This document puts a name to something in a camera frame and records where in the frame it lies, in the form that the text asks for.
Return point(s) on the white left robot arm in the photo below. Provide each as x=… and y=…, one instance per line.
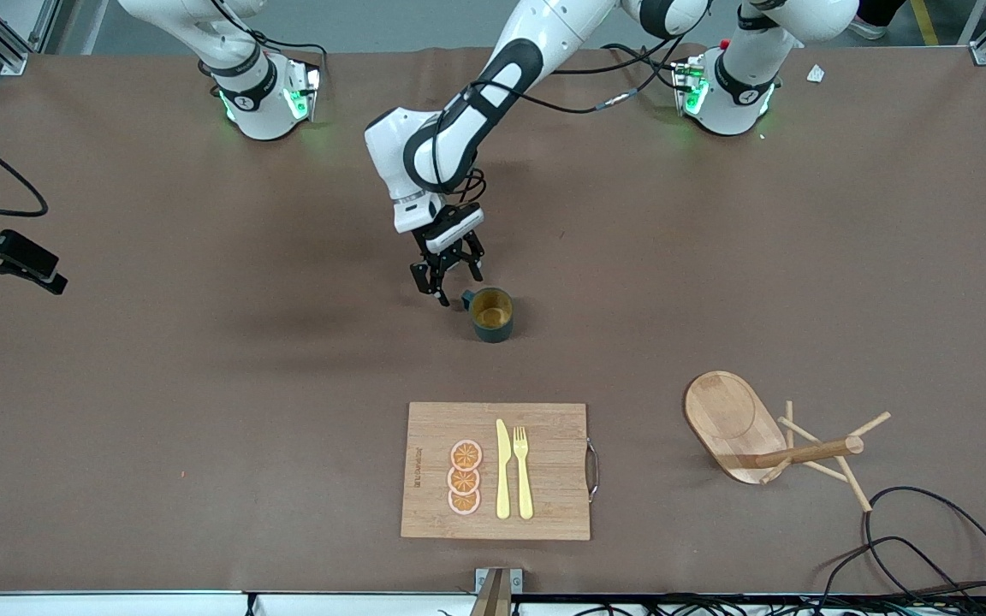
x=544, y=34

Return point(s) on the yellow plastic knife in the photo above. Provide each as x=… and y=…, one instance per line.
x=503, y=479

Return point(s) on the metal mounting bracket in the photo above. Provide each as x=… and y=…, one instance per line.
x=517, y=580

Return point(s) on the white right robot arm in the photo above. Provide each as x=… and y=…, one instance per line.
x=262, y=111

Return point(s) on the yellow plastic fork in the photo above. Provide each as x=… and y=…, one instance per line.
x=525, y=488

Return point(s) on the dark green mug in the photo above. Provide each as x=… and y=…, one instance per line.
x=493, y=336

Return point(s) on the brown table cover mat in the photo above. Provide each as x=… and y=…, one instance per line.
x=202, y=385

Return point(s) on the wooden cup rack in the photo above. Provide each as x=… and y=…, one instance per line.
x=724, y=419

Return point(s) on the aluminium stand post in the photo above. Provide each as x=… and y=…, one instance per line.
x=493, y=595

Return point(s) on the toy orange slice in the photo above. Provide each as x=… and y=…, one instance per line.
x=464, y=502
x=463, y=480
x=466, y=454

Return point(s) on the white paper scrap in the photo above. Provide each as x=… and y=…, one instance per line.
x=816, y=74

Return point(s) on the bamboo cutting board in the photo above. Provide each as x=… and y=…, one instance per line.
x=553, y=445

